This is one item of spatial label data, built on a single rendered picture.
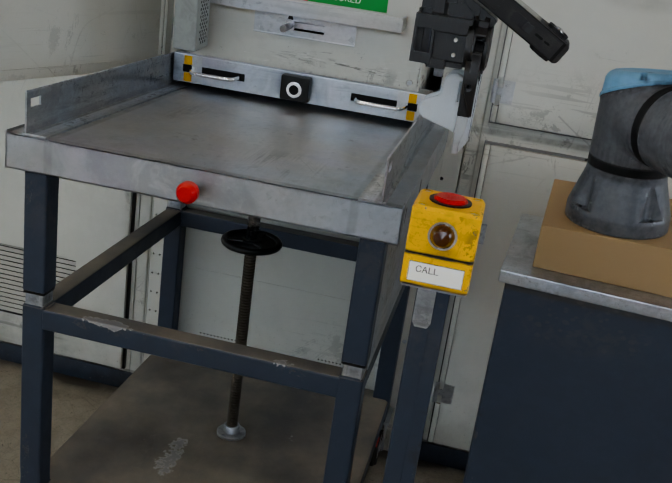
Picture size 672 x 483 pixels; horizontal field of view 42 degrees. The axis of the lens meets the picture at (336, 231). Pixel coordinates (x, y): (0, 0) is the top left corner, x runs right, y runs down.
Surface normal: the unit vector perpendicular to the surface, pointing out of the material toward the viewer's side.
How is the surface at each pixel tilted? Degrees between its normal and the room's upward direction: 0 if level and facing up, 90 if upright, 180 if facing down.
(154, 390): 0
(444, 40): 90
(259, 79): 94
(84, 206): 90
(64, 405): 0
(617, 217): 77
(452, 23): 90
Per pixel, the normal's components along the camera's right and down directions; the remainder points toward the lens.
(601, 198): -0.62, -0.06
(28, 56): 0.85, 0.27
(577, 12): -0.22, 0.29
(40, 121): 0.97, 0.19
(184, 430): 0.13, -0.94
